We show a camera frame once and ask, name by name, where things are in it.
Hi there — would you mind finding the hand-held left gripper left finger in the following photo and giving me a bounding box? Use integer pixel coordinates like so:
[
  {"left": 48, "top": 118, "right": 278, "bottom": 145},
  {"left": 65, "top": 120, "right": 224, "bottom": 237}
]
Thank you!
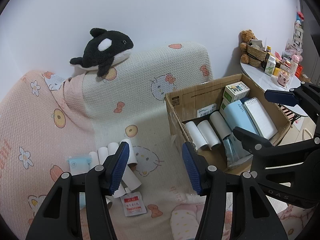
[{"left": 26, "top": 141, "right": 130, "bottom": 240}]

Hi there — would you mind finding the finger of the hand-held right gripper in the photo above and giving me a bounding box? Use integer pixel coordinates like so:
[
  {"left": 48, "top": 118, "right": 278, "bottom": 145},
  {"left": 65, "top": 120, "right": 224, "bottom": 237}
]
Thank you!
[
  {"left": 264, "top": 81, "right": 320, "bottom": 124},
  {"left": 232, "top": 127, "right": 320, "bottom": 177}
]

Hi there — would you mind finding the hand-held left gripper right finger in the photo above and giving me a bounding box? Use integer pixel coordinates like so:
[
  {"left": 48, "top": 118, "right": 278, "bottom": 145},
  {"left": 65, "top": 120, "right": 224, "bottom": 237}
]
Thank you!
[{"left": 182, "top": 142, "right": 288, "bottom": 240}]

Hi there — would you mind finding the pile of white paper tubes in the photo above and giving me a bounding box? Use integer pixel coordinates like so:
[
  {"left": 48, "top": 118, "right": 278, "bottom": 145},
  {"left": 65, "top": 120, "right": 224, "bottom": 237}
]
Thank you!
[{"left": 89, "top": 139, "right": 142, "bottom": 209}]

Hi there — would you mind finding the brown cardboard box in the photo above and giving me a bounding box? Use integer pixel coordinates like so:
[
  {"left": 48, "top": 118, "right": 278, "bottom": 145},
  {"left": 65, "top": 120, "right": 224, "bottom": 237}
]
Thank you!
[{"left": 165, "top": 74, "right": 292, "bottom": 178}]

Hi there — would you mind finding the white spiral notepad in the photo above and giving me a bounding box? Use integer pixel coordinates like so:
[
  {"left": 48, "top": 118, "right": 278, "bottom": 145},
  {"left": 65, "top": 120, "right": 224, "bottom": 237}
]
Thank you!
[{"left": 244, "top": 97, "right": 278, "bottom": 140}]

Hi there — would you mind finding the clear plastic packet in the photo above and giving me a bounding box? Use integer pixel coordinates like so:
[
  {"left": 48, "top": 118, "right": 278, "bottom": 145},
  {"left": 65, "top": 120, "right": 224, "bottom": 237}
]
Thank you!
[{"left": 222, "top": 136, "right": 253, "bottom": 168}]

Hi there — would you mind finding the round white table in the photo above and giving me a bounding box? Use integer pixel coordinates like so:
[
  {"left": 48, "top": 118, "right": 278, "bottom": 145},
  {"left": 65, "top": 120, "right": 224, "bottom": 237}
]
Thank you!
[{"left": 239, "top": 60, "right": 309, "bottom": 117}]

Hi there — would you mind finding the light blue box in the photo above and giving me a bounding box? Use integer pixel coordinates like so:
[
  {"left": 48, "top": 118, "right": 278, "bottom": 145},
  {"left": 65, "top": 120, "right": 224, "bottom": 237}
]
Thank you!
[{"left": 224, "top": 99, "right": 260, "bottom": 137}]

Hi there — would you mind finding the white paper roll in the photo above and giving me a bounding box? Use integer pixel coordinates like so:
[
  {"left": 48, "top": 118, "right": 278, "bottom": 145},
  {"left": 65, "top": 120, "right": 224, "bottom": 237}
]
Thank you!
[
  {"left": 209, "top": 111, "right": 232, "bottom": 140},
  {"left": 197, "top": 120, "right": 220, "bottom": 149},
  {"left": 184, "top": 121, "right": 208, "bottom": 151}
]

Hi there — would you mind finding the green white drink carton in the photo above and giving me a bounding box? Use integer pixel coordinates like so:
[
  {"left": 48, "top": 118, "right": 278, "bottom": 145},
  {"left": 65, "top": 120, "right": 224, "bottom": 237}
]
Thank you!
[{"left": 264, "top": 56, "right": 276, "bottom": 77}]

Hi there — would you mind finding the group of small pink toys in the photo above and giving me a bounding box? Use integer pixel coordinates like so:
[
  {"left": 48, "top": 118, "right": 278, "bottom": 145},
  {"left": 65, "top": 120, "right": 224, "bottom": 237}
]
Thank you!
[{"left": 275, "top": 50, "right": 304, "bottom": 68}]

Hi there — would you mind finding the white sachet red label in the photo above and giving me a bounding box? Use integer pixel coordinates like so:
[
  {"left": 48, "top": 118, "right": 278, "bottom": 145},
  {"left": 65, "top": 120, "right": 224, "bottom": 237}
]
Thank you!
[{"left": 120, "top": 192, "right": 147, "bottom": 217}]

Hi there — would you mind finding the light blue packet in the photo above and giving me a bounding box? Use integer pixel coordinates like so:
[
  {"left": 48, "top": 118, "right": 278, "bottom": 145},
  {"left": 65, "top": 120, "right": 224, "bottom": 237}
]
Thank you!
[{"left": 66, "top": 155, "right": 92, "bottom": 175}]

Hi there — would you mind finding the plain green white box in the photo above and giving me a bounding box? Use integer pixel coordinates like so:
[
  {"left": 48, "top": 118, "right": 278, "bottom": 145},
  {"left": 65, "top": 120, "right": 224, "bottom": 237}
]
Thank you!
[{"left": 220, "top": 99, "right": 234, "bottom": 117}]

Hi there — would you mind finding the green white box cartoon print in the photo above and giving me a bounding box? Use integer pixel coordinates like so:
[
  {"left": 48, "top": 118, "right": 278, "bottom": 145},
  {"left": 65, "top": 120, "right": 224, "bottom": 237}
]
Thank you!
[{"left": 223, "top": 82, "right": 251, "bottom": 103}]

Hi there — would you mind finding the woven basket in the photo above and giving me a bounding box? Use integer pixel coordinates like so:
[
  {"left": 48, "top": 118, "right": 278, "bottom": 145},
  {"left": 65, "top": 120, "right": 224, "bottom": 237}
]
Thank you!
[{"left": 246, "top": 42, "right": 268, "bottom": 68}]

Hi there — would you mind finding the grey metal cabinet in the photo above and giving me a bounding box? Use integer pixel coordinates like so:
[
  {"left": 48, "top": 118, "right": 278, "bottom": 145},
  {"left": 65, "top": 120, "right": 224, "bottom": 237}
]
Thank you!
[{"left": 299, "top": 0, "right": 320, "bottom": 85}]

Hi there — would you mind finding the white shipping label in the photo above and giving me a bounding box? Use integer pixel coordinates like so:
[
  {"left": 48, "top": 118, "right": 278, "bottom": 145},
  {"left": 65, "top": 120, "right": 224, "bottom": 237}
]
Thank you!
[{"left": 197, "top": 106, "right": 217, "bottom": 117}]

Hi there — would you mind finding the brown teddy bear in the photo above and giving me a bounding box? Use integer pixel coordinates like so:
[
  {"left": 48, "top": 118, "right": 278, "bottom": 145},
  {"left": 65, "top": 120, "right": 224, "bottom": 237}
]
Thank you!
[{"left": 240, "top": 29, "right": 258, "bottom": 64}]

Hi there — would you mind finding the cream printed waffle pillow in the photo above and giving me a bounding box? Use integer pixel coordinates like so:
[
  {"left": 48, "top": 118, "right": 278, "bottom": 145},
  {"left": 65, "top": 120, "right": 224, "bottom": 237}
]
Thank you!
[{"left": 64, "top": 42, "right": 215, "bottom": 133}]

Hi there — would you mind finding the black and white orca plush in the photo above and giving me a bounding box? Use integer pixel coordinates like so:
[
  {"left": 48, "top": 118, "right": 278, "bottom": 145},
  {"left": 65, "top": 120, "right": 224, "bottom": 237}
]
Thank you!
[{"left": 69, "top": 28, "right": 134, "bottom": 78}]

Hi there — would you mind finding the white toy camera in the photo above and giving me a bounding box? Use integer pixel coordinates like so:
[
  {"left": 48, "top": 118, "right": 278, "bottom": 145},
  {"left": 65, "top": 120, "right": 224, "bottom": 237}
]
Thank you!
[{"left": 293, "top": 25, "right": 303, "bottom": 44}]

